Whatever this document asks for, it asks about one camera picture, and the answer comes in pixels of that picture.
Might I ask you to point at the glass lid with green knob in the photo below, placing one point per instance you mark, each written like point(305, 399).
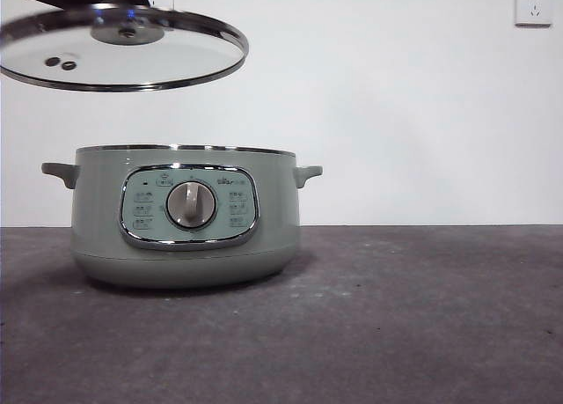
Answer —
point(127, 32)

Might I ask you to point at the sage green electric cooking pot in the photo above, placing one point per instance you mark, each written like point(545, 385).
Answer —
point(101, 210)

